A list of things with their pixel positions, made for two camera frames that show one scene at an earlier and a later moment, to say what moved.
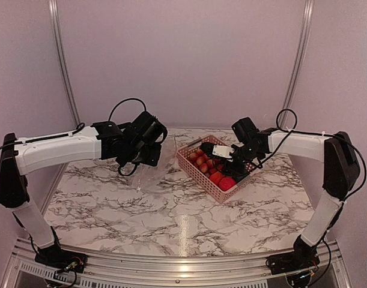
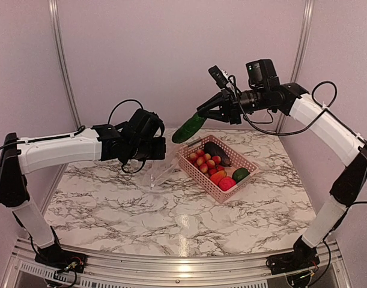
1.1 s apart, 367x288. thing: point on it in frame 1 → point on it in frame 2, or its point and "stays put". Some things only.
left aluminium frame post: x=61 y=45 stays put
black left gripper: x=154 y=159 stays put
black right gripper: x=238 y=170 → x=230 y=105
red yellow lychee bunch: x=202 y=161 stays put
